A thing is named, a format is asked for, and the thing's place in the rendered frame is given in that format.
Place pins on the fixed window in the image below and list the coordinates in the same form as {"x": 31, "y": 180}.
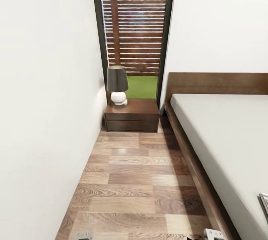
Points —
{"x": 134, "y": 34}

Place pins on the table lamp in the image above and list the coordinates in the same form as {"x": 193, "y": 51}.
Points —
{"x": 117, "y": 83}

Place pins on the nightstand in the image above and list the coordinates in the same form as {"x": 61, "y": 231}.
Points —
{"x": 134, "y": 115}

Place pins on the bed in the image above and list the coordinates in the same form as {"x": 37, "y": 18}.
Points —
{"x": 220, "y": 121}

